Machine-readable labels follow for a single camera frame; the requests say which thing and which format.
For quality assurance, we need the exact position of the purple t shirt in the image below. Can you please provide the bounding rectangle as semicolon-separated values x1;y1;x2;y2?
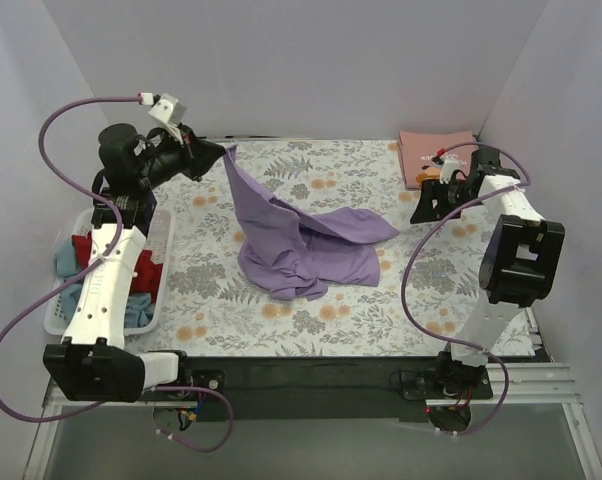
223;146;398;302

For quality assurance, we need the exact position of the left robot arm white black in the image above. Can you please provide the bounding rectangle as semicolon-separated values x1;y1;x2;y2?
43;123;225;402

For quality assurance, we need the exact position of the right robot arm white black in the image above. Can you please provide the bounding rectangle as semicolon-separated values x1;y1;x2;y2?
401;142;565;399

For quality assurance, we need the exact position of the folded pink printed t shirt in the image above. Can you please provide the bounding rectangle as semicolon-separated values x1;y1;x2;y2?
398;131;475;190

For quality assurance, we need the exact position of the floral tablecloth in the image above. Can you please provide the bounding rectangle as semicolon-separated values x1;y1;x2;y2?
126;140;494;356

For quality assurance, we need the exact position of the red t shirt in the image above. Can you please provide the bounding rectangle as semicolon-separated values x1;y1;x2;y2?
70;233;163;303

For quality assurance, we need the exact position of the blue t shirt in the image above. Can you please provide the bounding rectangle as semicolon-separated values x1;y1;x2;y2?
54;238;155;328

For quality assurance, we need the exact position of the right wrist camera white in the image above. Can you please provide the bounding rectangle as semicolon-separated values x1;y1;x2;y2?
432;149;463;184

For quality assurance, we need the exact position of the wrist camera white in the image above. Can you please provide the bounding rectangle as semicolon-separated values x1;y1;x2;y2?
149;93;187;134
432;149;463;184

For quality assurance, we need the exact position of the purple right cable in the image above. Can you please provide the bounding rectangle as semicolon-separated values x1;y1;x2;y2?
399;142;532;437

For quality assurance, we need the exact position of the purple cable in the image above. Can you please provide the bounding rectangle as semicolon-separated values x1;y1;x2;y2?
0;93;235;454
399;142;532;437

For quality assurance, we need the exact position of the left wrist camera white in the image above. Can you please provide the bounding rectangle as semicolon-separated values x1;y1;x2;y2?
149;93;187;134

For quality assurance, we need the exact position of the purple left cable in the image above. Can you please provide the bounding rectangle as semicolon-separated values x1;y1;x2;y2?
0;93;235;454

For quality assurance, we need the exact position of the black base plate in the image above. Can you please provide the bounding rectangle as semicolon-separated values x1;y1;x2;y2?
184;357;493;422

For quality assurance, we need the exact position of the aluminium frame rail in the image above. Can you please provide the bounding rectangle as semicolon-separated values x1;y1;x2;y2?
24;362;602;479

